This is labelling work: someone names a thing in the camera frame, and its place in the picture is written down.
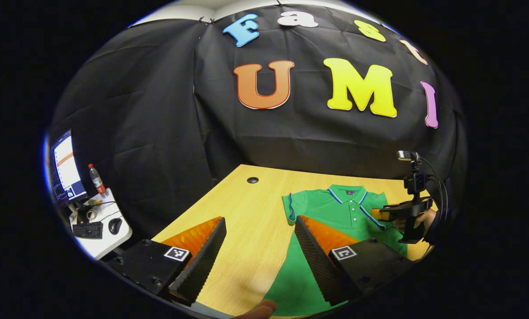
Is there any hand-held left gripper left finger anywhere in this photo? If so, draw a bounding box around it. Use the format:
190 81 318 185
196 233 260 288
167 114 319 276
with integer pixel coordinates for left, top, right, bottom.
108 216 227 306

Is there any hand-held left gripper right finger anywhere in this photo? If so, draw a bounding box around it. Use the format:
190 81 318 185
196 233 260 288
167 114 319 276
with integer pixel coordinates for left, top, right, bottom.
294 215 415 307

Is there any green T-shirt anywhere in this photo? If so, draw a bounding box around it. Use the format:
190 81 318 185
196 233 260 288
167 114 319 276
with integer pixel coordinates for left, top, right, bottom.
264 184 409 317

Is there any white side table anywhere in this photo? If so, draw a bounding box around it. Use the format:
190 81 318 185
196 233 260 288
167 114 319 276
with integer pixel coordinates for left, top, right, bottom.
68 188 133 261

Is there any black keyboard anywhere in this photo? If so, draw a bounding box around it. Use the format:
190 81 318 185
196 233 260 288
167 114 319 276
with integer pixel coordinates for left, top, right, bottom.
72 221 104 240

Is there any clear plastic bottle red label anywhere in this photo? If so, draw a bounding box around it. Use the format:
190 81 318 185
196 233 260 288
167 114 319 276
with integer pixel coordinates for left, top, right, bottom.
88 163 109 198

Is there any computer monitor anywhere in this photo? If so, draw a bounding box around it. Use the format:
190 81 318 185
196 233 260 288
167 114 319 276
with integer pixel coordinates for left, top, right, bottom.
49 129 89 206

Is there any black camera cable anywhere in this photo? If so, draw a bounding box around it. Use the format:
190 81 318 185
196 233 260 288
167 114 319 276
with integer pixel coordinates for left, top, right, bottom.
417 156 450 231

